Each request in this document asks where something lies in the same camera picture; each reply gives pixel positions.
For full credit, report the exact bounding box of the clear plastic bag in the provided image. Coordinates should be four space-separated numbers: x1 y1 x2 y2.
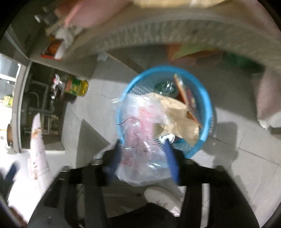
116 94 171 186

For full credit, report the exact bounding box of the white shoe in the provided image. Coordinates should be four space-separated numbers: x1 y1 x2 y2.
144 186 182 217

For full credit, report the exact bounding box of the floral tablecloth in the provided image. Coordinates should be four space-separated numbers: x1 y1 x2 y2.
8 113 53 222

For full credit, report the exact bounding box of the red snack wrapper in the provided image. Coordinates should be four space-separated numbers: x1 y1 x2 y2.
174 74 202 128

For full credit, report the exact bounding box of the cooking oil bottle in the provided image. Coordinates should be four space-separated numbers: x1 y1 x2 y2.
51 74 89 96

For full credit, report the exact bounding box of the blue plastic trash basket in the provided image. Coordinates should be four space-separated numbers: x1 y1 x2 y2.
117 66 213 159

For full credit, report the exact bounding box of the brown paper napkin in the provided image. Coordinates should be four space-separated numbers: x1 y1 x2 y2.
145 93 200 147

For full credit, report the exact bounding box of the green snack bag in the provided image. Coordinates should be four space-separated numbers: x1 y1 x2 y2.
154 81 179 98

